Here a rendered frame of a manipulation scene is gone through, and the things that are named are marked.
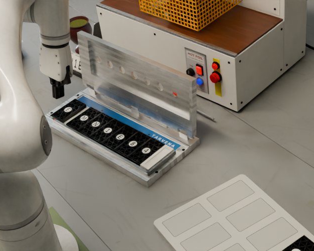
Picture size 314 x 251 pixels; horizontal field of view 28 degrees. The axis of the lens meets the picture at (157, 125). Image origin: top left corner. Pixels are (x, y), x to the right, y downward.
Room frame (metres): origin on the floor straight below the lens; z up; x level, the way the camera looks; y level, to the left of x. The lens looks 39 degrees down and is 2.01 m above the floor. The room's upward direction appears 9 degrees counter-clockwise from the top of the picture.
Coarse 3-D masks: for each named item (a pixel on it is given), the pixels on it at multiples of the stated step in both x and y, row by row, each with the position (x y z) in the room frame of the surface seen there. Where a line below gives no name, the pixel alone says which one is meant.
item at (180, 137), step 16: (80, 96) 1.56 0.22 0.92; (96, 96) 1.55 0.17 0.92; (128, 112) 1.44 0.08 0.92; (64, 128) 1.41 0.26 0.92; (160, 128) 1.35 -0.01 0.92; (80, 144) 1.33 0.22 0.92; (192, 144) 1.26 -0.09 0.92; (112, 160) 1.24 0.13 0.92; (176, 160) 1.22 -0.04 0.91; (144, 176) 1.16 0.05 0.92; (160, 176) 1.17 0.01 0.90
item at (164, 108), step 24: (96, 48) 1.56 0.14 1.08; (120, 48) 1.48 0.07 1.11; (96, 72) 1.56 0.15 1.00; (120, 72) 1.48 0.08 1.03; (144, 72) 1.41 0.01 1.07; (168, 72) 1.33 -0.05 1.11; (120, 96) 1.47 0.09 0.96; (144, 96) 1.41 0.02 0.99; (168, 96) 1.34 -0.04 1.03; (192, 96) 1.27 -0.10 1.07; (168, 120) 1.33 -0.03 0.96; (192, 120) 1.27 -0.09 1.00
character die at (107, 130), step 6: (114, 120) 1.40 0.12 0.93; (108, 126) 1.38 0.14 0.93; (114, 126) 1.37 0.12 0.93; (120, 126) 1.37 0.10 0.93; (96, 132) 1.36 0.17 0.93; (102, 132) 1.35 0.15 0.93; (108, 132) 1.35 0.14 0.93; (114, 132) 1.34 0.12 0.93; (96, 138) 1.33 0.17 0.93; (102, 138) 1.33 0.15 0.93
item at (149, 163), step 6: (162, 150) 1.24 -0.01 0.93; (168, 150) 1.24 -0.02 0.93; (150, 156) 1.22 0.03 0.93; (156, 156) 1.22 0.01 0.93; (162, 156) 1.22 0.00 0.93; (144, 162) 1.20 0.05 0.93; (150, 162) 1.20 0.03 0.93; (156, 162) 1.20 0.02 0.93; (144, 168) 1.19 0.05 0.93; (150, 168) 1.18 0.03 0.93
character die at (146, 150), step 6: (144, 144) 1.27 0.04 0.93; (150, 144) 1.28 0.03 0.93; (156, 144) 1.27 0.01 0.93; (162, 144) 1.27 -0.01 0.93; (138, 150) 1.26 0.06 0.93; (144, 150) 1.25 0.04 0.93; (150, 150) 1.25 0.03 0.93; (156, 150) 1.25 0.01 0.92; (132, 156) 1.24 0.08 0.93; (138, 156) 1.23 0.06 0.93; (144, 156) 1.23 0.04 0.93; (138, 162) 1.21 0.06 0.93
